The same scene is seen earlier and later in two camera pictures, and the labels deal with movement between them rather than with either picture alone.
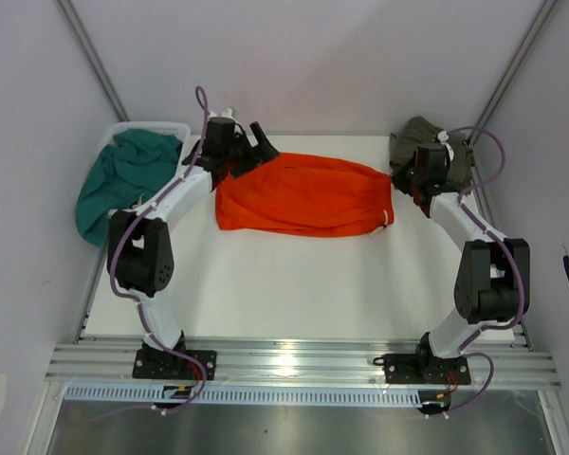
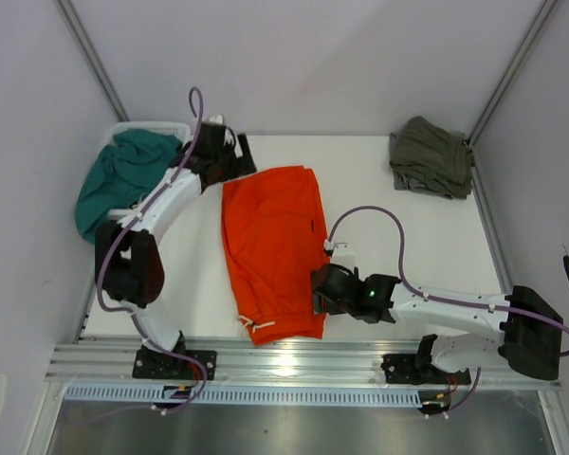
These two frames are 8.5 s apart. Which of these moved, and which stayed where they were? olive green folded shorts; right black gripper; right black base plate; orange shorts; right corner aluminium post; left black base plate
Moved: orange shorts; right black gripper
Stayed: olive green folded shorts; left black base plate; right black base plate; right corner aluminium post
